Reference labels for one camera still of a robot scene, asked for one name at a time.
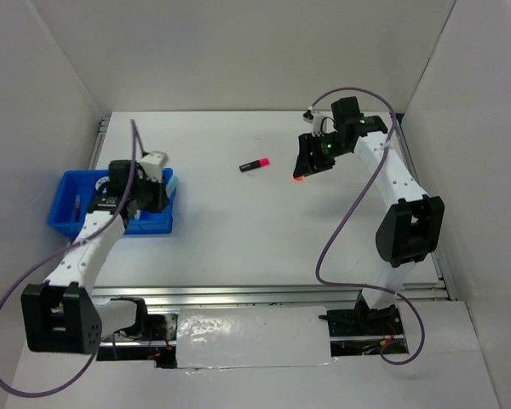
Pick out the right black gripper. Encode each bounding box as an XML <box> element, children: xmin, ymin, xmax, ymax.
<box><xmin>292</xmin><ymin>131</ymin><xmax>350</xmax><ymax>178</ymax></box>

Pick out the light blue highlighter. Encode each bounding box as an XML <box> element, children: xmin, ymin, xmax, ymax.
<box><xmin>165</xmin><ymin>175</ymin><xmax>179</xmax><ymax>200</ymax></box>

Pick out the pink black highlighter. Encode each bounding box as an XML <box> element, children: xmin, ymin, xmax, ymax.
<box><xmin>239</xmin><ymin>158</ymin><xmax>270</xmax><ymax>173</ymax></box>

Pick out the red gel pen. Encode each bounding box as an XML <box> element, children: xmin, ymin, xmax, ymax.
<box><xmin>74</xmin><ymin>193</ymin><xmax>82</xmax><ymax>223</ymax></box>

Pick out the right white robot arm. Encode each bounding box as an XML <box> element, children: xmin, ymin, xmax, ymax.
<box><xmin>293</xmin><ymin>97</ymin><xmax>445</xmax><ymax>334</ymax></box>

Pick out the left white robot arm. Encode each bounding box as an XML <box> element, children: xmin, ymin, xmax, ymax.
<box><xmin>21</xmin><ymin>151</ymin><xmax>169</xmax><ymax>354</ymax></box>

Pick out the blue divided plastic bin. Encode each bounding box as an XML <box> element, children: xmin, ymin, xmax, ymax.
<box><xmin>48</xmin><ymin>168</ymin><xmax>177</xmax><ymax>240</ymax></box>

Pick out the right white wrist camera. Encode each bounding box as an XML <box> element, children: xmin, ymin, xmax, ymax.
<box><xmin>302</xmin><ymin>109</ymin><xmax>334</xmax><ymax>136</ymax></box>

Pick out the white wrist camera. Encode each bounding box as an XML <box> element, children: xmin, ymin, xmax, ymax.
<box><xmin>139</xmin><ymin>151</ymin><xmax>169</xmax><ymax>183</ymax></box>
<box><xmin>302</xmin><ymin>109</ymin><xmax>334</xmax><ymax>136</ymax></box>

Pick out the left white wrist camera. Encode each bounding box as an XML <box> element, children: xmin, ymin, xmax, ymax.
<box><xmin>139</xmin><ymin>151</ymin><xmax>169</xmax><ymax>183</ymax></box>

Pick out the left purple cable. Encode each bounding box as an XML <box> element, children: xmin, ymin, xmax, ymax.
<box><xmin>0</xmin><ymin>118</ymin><xmax>154</xmax><ymax>397</ymax></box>

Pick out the purple cable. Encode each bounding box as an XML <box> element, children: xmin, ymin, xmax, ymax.
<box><xmin>0</xmin><ymin>118</ymin><xmax>154</xmax><ymax>397</ymax></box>
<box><xmin>314</xmin><ymin>87</ymin><xmax>427</xmax><ymax>366</ymax></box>

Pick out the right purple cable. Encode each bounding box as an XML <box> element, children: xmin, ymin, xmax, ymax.
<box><xmin>314</xmin><ymin>87</ymin><xmax>427</xmax><ymax>366</ymax></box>

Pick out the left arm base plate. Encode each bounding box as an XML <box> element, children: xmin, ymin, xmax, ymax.
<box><xmin>100</xmin><ymin>311</ymin><xmax>178</xmax><ymax>349</ymax></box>

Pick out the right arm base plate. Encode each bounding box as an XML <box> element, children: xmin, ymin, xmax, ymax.
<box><xmin>319</xmin><ymin>307</ymin><xmax>404</xmax><ymax>339</ymax></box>

